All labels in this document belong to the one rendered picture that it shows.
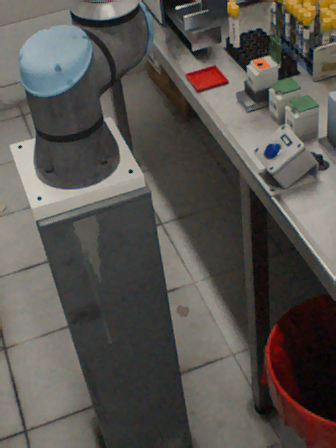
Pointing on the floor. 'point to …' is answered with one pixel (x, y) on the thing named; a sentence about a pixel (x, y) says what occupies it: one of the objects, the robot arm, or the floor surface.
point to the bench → (319, 195)
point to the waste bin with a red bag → (303, 372)
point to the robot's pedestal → (120, 318)
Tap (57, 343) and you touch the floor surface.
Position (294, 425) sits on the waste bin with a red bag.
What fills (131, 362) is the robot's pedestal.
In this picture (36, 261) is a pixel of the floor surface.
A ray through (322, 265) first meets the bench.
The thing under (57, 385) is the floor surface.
